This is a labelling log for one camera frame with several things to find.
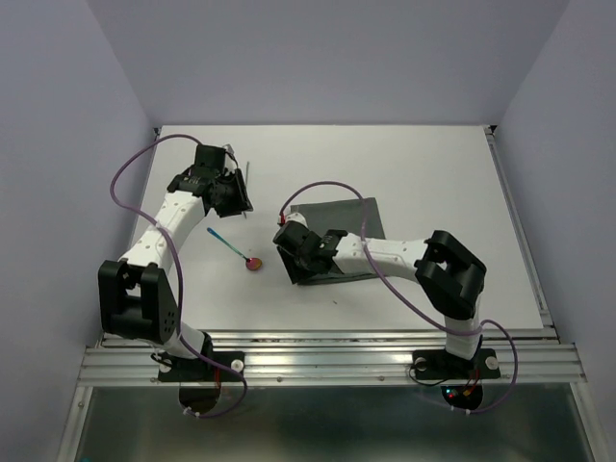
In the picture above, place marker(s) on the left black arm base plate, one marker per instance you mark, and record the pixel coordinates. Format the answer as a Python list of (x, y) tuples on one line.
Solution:
[(179, 370)]

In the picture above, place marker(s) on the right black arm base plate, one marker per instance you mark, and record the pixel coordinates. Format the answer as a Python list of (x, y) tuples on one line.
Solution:
[(437, 364)]

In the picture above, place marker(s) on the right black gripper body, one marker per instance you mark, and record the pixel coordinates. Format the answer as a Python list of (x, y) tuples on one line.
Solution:
[(304, 262)]

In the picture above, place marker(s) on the iridescent rainbow spoon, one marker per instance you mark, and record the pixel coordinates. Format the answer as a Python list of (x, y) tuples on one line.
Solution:
[(250, 263)]

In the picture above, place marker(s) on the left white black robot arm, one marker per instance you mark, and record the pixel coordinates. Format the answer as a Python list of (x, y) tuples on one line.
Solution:
[(141, 293)]

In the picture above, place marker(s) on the silver metal fork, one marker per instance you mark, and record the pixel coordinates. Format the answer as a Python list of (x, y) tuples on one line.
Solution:
[(246, 183)]

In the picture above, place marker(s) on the aluminium front rail frame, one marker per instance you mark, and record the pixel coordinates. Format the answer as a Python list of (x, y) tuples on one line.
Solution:
[(337, 396)]

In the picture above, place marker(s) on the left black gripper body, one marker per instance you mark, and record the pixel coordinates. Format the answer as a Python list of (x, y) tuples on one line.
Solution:
[(229, 201)]

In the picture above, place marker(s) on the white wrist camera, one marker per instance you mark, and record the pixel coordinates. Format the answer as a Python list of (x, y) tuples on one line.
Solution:
[(230, 153), (294, 222)]

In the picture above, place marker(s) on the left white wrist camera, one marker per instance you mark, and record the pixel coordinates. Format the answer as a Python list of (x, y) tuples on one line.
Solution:
[(230, 153)]

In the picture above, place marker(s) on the aluminium right side rail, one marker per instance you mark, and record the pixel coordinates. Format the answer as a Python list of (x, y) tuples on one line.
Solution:
[(531, 270)]

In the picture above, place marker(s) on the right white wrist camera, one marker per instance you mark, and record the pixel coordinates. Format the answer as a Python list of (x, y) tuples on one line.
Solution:
[(294, 222)]

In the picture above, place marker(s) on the dark grey cloth napkin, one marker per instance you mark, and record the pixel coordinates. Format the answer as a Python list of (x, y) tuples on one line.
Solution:
[(340, 215)]

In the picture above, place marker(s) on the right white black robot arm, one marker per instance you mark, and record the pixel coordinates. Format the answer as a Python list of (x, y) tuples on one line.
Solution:
[(450, 275)]

